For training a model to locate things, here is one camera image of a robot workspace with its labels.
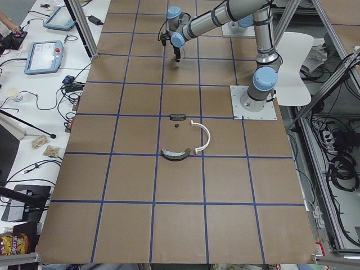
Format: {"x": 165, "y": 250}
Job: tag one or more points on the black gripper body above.
{"x": 176, "y": 50}

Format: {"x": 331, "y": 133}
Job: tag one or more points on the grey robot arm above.
{"x": 182, "y": 27}

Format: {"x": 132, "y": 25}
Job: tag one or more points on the black brake pad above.
{"x": 177, "y": 117}

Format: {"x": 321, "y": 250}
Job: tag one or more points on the white curved plastic part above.
{"x": 206, "y": 137}

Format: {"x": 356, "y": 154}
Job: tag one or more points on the black power adapter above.
{"x": 95, "y": 20}

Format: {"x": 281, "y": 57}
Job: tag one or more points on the green brake shoe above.
{"x": 175, "y": 156}

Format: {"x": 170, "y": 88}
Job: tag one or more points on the blue teach pendant far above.
{"x": 60, "y": 20}

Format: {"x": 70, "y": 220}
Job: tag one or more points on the blue teach pendant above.
{"x": 44, "y": 57}
{"x": 60, "y": 20}

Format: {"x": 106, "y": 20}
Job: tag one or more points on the white plastic chair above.
{"x": 290, "y": 89}

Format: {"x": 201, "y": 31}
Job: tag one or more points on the blue teach pendant near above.
{"x": 44, "y": 57}

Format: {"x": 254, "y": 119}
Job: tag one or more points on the white tape roll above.
{"x": 14, "y": 94}

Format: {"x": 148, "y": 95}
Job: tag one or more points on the orange snack bag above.
{"x": 14, "y": 244}

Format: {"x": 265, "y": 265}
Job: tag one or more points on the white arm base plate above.
{"x": 245, "y": 108}
{"x": 232, "y": 29}

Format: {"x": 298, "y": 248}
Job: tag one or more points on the aluminium frame post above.
{"x": 76, "y": 12}

